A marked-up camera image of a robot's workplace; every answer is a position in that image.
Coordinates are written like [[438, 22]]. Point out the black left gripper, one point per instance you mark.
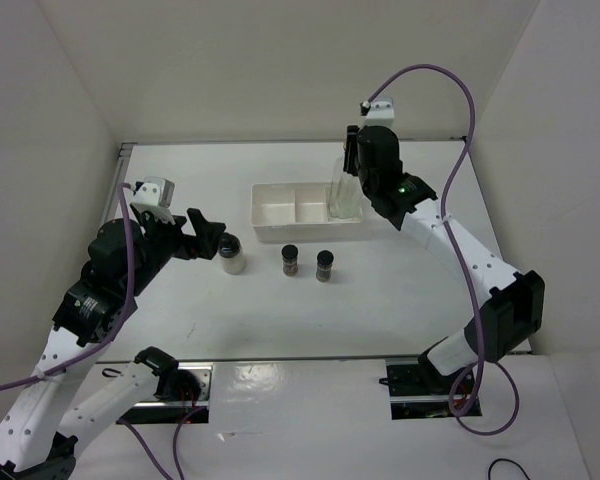
[[208, 233]]

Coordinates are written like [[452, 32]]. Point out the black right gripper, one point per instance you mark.
[[350, 148]]

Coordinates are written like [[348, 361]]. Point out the white powder jar black lid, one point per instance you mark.
[[231, 254]]

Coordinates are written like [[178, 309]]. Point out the glass oil bottle gold spout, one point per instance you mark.
[[349, 196]]

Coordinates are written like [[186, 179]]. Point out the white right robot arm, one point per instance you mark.
[[507, 304]]

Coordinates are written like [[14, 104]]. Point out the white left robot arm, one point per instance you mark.
[[44, 432]]

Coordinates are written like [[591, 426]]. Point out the white three-compartment organizer tray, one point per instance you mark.
[[298, 212]]

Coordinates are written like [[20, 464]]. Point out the spice jar black lid left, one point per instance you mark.
[[289, 254]]

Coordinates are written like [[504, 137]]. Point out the spice jar black lid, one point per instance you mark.
[[289, 254], [324, 264]]

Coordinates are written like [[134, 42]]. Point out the spice jar black lid right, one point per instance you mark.
[[324, 264]]

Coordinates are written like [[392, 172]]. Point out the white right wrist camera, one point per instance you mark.
[[378, 112]]

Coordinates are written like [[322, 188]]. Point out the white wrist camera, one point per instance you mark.
[[378, 112], [153, 191]]

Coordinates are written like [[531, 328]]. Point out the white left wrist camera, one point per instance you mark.
[[153, 191]]

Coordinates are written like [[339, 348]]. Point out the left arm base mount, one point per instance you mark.
[[189, 392]]

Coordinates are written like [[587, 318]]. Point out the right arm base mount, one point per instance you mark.
[[415, 392]]

